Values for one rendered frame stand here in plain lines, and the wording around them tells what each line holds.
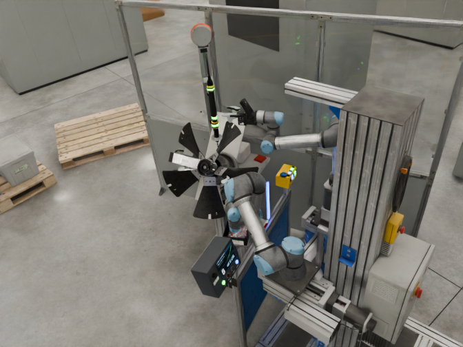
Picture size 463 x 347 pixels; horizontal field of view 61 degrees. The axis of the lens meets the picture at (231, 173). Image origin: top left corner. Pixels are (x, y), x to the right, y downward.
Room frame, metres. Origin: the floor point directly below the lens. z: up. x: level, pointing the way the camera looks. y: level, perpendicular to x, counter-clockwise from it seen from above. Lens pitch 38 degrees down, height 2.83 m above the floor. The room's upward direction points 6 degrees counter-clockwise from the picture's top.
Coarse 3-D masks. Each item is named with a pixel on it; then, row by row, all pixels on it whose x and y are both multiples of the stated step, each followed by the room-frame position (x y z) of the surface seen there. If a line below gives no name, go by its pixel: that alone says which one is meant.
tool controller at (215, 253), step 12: (216, 240) 1.47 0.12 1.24; (228, 240) 1.44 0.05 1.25; (204, 252) 1.40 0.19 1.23; (216, 252) 1.38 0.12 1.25; (228, 252) 1.40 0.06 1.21; (204, 264) 1.31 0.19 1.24; (216, 264) 1.31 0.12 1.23; (228, 264) 1.36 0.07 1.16; (204, 276) 1.25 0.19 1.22; (216, 276) 1.26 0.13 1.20; (204, 288) 1.26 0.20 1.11; (216, 288) 1.23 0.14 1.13
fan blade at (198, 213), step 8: (200, 192) 2.07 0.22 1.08; (208, 192) 2.07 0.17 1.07; (216, 192) 2.09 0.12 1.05; (200, 200) 2.03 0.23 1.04; (208, 200) 2.03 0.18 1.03; (216, 200) 2.05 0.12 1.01; (200, 208) 2.00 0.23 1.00; (208, 208) 2.00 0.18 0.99; (216, 208) 2.01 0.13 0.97; (200, 216) 1.96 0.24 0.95; (208, 216) 1.96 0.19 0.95; (216, 216) 1.97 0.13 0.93; (224, 216) 1.97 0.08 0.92
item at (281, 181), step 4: (284, 164) 2.30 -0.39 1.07; (284, 168) 2.25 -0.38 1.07; (288, 168) 2.24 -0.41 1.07; (280, 172) 2.21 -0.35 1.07; (292, 172) 2.19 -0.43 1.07; (276, 176) 2.17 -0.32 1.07; (280, 176) 2.16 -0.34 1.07; (284, 176) 2.15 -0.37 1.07; (276, 180) 2.17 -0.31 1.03; (280, 180) 2.15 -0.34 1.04; (284, 180) 2.14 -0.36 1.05; (288, 180) 2.12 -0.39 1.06; (292, 180) 2.18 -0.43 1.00; (276, 184) 2.17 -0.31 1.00; (280, 184) 2.15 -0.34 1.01; (284, 184) 2.14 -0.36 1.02; (288, 184) 2.12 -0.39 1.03; (288, 188) 2.12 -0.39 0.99
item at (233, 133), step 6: (234, 126) 2.29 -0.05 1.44; (228, 132) 2.29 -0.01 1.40; (234, 132) 2.25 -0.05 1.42; (240, 132) 2.21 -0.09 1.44; (222, 138) 2.32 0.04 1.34; (228, 138) 2.24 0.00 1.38; (234, 138) 2.20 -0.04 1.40; (222, 144) 2.25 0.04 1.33; (228, 144) 2.20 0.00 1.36; (216, 150) 2.27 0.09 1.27; (222, 150) 2.20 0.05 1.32
